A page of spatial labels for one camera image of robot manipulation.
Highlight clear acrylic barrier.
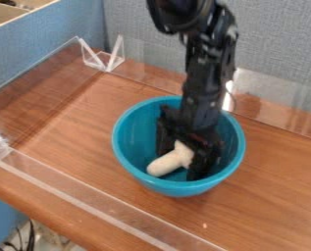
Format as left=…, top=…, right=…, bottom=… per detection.
left=0, top=135, right=225, bottom=251
left=114, top=36, right=311, bottom=138
left=0, top=35, right=94, bottom=145

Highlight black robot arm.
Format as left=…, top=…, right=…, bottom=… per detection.
left=146, top=0, right=238, bottom=181

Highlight black cables below table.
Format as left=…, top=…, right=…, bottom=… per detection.
left=0, top=219, right=36, bottom=251

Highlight clear acrylic corner bracket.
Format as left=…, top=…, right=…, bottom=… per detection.
left=78, top=35, right=124, bottom=73

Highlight wooden shelf box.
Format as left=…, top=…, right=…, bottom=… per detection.
left=0, top=0, right=60, bottom=26

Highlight white brown toy mushroom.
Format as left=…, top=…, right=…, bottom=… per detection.
left=147, top=140, right=194, bottom=176

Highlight clear acrylic left barrier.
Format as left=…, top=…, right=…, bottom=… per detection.
left=0, top=35, right=94, bottom=145

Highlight blue plastic bowl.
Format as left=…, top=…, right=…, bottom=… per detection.
left=111, top=95, right=246, bottom=197

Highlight clear acrylic back barrier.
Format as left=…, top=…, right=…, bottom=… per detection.
left=114, top=36, right=311, bottom=138

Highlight clear acrylic front barrier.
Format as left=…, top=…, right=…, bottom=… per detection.
left=0, top=135, right=225, bottom=251

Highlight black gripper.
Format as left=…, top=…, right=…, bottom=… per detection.
left=155, top=97, right=221, bottom=181

